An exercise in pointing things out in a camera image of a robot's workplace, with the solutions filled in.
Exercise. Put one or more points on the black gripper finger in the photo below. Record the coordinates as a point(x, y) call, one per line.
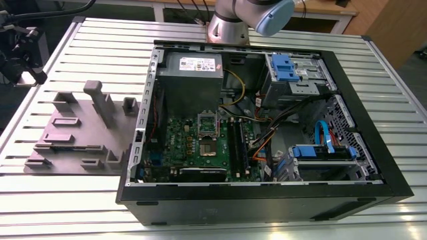
point(8, 75)
point(38, 62)

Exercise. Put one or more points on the CPU socket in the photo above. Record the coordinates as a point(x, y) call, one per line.
point(209, 147)

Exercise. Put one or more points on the grey parts rack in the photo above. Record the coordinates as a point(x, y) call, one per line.
point(90, 130)

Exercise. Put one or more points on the blue RAM stick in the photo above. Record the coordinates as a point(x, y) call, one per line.
point(69, 149)

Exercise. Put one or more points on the grey power supply unit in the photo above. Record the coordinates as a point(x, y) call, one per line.
point(187, 90)

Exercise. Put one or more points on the green motherboard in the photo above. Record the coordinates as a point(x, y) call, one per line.
point(181, 150)

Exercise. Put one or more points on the black graphics card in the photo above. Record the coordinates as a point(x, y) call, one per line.
point(201, 176)

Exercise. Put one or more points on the black RAM slot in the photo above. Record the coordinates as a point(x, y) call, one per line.
point(231, 147)

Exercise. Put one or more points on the blue disk carrier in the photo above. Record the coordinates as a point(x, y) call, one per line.
point(283, 67)

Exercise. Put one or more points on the silver drive cage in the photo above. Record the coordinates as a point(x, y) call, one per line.
point(303, 87)

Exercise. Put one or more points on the disk bay with blue carrier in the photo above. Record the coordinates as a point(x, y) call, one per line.
point(305, 151)

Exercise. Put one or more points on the wooden desk white legs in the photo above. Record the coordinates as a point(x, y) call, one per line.
point(327, 10)

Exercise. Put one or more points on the black open PC case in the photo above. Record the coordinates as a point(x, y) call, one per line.
point(267, 205)

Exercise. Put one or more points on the wooden cabinet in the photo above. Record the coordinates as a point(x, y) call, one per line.
point(394, 30)

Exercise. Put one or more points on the small grey wrist camera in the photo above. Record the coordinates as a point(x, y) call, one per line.
point(34, 32)

